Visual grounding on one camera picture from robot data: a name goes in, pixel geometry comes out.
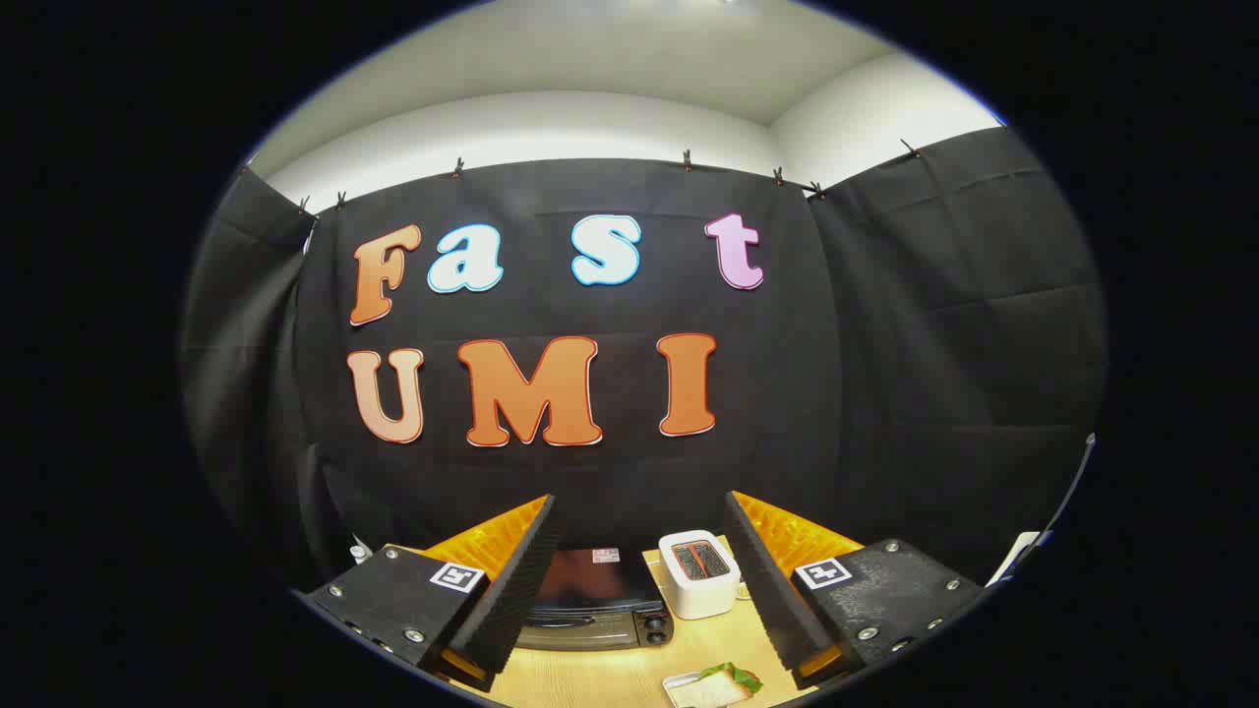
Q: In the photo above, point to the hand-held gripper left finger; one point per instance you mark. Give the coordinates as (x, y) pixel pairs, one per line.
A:
(511, 590)

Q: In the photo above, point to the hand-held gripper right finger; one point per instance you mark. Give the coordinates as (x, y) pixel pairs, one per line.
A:
(772, 590)

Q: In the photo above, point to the black toaster oven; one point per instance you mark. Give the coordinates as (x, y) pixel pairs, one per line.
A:
(590, 590)

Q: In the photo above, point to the toast and lettuce sandwich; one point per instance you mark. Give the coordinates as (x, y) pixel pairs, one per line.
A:
(718, 688)

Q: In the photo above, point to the white pop-up toaster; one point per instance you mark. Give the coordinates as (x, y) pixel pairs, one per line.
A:
(698, 595)

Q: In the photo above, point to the white rectangular tray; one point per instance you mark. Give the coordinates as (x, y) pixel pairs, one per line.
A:
(671, 684)

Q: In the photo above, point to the white bottle with green label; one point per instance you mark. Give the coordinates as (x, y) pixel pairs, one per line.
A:
(360, 553)

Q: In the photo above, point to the grey metal rod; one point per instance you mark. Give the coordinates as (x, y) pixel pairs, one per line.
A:
(1077, 482)

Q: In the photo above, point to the row of black cloth clips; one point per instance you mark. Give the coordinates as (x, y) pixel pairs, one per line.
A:
(457, 167)

